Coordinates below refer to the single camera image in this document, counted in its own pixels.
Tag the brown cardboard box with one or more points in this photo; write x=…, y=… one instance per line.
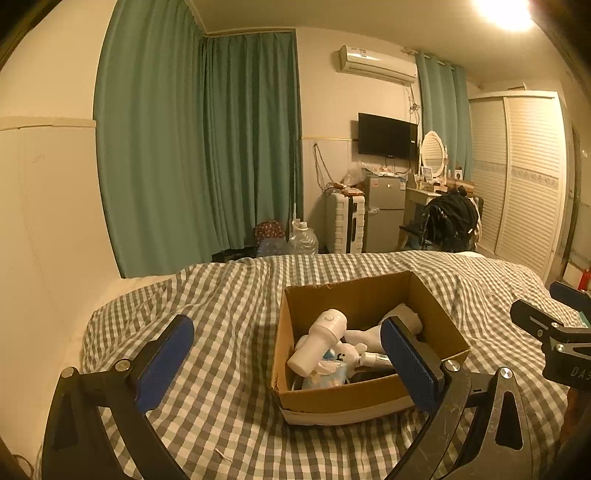
x=369, y=397

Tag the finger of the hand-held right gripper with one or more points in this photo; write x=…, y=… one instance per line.
x=531, y=316
x=565, y=291

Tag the oval white vanity mirror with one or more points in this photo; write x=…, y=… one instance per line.
x=433, y=151

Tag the white air conditioner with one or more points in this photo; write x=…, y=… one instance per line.
x=375, y=62

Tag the white plush toy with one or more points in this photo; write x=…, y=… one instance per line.
x=355, y=344

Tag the wide green curtain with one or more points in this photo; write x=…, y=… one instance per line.
x=147, y=138

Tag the grey checkered blanket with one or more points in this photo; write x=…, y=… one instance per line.
x=217, y=332

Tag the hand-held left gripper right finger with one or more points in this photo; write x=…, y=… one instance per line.
x=408, y=362

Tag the wooden vanity desk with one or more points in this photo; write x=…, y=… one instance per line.
x=415, y=196

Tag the clear plastic bag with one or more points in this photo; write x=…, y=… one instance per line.
x=353, y=174

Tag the black clothing on chair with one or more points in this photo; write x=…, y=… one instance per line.
x=450, y=219

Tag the narrow light green curtain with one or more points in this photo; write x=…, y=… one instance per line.
x=443, y=115

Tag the white louvered wardrobe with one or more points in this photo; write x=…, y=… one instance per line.
x=521, y=184

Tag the green corner curtain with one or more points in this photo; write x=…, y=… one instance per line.
x=251, y=138

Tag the white suitcase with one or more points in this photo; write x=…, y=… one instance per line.
x=345, y=224

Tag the small grey fridge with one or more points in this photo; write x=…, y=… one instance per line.
x=385, y=214

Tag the black wall television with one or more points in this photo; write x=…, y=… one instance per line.
x=387, y=136

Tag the dark patterned bag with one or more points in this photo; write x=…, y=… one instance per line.
x=269, y=230

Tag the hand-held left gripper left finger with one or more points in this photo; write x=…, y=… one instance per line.
x=168, y=357

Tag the ceiling lamp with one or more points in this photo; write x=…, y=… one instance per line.
x=503, y=13

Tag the clear large water bottle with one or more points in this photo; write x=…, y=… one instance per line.
x=303, y=240

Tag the white cylindrical bottle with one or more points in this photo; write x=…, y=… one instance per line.
x=319, y=340
x=408, y=318

